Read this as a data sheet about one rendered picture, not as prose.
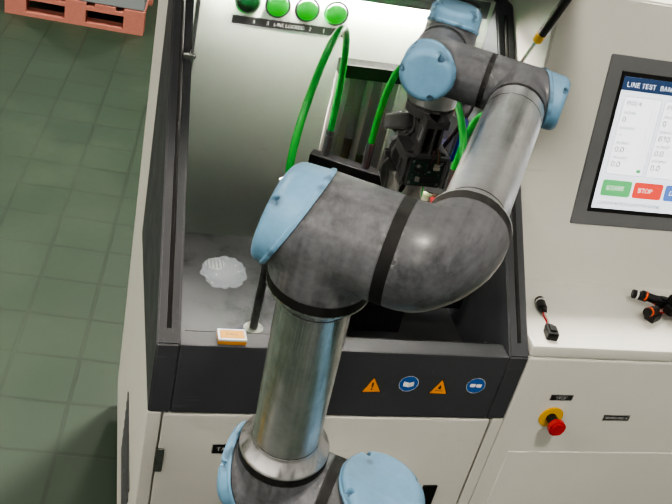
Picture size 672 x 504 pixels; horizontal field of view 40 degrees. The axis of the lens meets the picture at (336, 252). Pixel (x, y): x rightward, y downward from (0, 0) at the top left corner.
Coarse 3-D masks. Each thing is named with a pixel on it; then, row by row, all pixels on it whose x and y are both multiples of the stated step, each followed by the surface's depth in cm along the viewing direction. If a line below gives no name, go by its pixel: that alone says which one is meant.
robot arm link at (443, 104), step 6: (408, 96) 137; (414, 102) 135; (420, 102) 135; (426, 102) 134; (432, 102) 134; (438, 102) 134; (444, 102) 134; (450, 102) 135; (456, 102) 137; (420, 108) 136; (426, 108) 135; (432, 108) 135; (438, 108) 135; (444, 108) 135; (450, 108) 136; (438, 114) 136
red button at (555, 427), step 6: (552, 408) 185; (558, 408) 185; (540, 414) 185; (546, 414) 185; (552, 414) 185; (558, 414) 186; (540, 420) 186; (546, 420) 186; (552, 420) 184; (558, 420) 183; (552, 426) 183; (558, 426) 183; (564, 426) 183; (552, 432) 183; (558, 432) 184
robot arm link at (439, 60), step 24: (408, 48) 123; (432, 48) 119; (456, 48) 121; (480, 48) 123; (408, 72) 120; (432, 72) 119; (456, 72) 121; (480, 72) 120; (432, 96) 121; (456, 96) 123
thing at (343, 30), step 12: (336, 36) 160; (348, 36) 173; (324, 48) 158; (348, 48) 177; (324, 60) 156; (312, 84) 154; (312, 96) 153; (336, 96) 187; (336, 108) 188; (300, 120) 153; (300, 132) 153; (288, 156) 154; (288, 168) 155
